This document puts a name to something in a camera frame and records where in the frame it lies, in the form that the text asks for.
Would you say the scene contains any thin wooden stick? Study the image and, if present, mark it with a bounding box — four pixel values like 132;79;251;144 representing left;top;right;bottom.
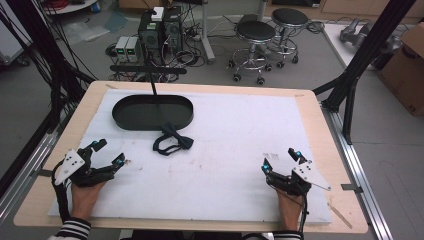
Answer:
326;202;354;230

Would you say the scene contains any white foam mat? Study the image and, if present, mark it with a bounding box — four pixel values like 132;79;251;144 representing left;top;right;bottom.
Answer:
48;88;334;225

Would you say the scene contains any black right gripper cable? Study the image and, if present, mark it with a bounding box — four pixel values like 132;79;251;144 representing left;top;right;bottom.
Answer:
270;182;310;234

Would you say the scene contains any brown cardboard box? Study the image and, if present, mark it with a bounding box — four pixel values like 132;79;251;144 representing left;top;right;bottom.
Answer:
376;22;424;117

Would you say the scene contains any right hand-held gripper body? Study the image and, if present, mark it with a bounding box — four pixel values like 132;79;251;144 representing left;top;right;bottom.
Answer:
265;160;332;197

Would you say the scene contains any clear plastic sheet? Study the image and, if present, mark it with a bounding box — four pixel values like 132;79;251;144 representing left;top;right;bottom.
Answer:
61;19;112;44

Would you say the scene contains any grey machine part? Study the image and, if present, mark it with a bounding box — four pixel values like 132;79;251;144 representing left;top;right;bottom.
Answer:
339;17;405;54

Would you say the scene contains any black oval tray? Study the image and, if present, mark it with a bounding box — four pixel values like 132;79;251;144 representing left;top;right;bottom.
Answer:
111;94;195;132

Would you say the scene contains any grey metal table leg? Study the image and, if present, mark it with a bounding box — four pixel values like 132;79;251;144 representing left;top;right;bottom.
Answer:
199;0;217;65

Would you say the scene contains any black T-shaped stand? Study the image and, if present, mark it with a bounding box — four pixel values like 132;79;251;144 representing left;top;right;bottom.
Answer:
109;64;188;98

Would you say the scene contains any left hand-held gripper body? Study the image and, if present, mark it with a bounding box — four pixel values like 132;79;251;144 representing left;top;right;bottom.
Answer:
54;145;116;188

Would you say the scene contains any tangle of floor cables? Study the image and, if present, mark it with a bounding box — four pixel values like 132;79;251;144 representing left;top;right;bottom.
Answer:
105;19;234;84

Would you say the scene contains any small white box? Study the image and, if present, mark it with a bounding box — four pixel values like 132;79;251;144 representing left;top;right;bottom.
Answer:
150;6;165;23

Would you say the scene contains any black computer tower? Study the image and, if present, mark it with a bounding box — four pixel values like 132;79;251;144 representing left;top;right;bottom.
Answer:
137;11;165;65
162;5;184;55

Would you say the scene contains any person's left hand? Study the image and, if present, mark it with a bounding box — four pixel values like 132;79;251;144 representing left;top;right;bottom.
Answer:
70;181;108;222

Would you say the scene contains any grey power supply unit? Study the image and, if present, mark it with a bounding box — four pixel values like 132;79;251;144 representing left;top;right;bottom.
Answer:
114;35;130;63
125;36;142;63

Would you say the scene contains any black round swivel stool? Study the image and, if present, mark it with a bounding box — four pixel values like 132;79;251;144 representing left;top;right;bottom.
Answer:
269;7;310;69
227;20;278;86

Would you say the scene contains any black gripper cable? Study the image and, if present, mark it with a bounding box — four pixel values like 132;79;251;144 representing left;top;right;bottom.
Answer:
50;159;73;224
270;182;310;234

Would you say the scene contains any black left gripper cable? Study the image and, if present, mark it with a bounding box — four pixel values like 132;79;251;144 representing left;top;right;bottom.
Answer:
50;159;73;224

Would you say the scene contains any black metal frame post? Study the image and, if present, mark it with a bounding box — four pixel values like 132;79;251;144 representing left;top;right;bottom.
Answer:
0;0;98;135
312;0;418;145

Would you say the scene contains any aluminium rail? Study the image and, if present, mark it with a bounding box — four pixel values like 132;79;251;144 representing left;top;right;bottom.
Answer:
0;130;62;219
320;102;395;240

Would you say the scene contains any dark bow tie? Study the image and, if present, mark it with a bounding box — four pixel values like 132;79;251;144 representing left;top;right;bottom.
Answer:
152;122;195;157

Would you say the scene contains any person's right hand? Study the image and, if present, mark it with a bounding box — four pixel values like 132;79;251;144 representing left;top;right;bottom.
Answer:
276;189;303;232

